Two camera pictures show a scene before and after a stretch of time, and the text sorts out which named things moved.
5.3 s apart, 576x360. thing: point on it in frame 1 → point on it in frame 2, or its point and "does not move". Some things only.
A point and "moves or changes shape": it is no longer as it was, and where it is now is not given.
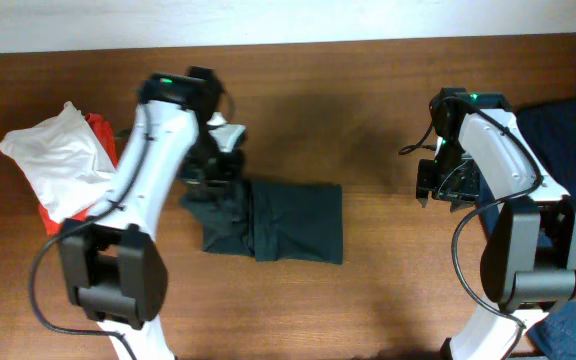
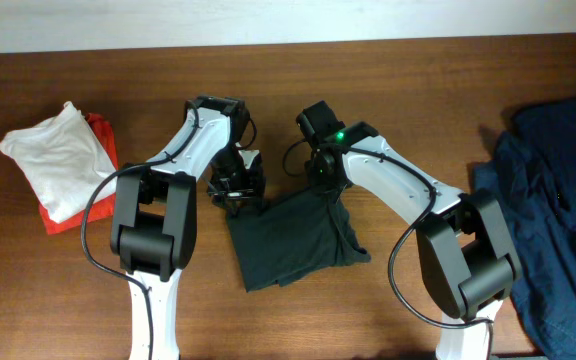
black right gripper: (460, 197) → (315, 179)
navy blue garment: (570, 134) does not move
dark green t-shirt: (301, 222) moves or changes shape
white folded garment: (67, 163) does not move
